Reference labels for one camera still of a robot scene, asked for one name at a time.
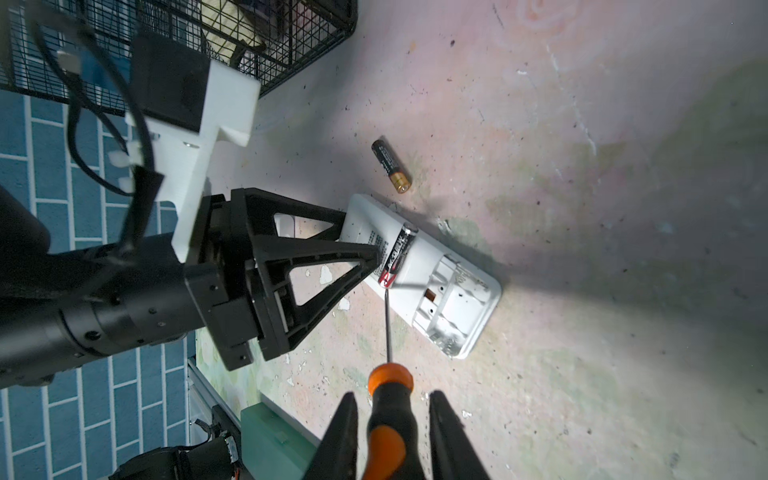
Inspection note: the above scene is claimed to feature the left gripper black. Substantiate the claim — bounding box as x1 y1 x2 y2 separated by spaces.
1 192 261 387

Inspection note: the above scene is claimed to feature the green flat case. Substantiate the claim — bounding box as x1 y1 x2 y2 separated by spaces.
240 402 319 479

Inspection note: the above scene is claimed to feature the orange black screwdriver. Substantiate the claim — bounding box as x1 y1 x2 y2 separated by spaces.
363 289 425 479

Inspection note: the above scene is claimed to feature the white remote control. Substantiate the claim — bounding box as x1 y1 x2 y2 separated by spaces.
340 194 502 359

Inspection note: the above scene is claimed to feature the black wire mesh basket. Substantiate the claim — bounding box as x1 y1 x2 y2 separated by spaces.
1 0 359 115

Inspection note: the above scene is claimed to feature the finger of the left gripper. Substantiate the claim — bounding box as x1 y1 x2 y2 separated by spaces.
230 188 346 241
245 239 380 360

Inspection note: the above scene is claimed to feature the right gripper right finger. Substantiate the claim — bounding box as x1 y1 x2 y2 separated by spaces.
429 390 490 480

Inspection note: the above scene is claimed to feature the red black AA battery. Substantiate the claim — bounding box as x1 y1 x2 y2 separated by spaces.
378 223 419 289

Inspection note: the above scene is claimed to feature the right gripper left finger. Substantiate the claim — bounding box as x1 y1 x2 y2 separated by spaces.
303 392 358 480

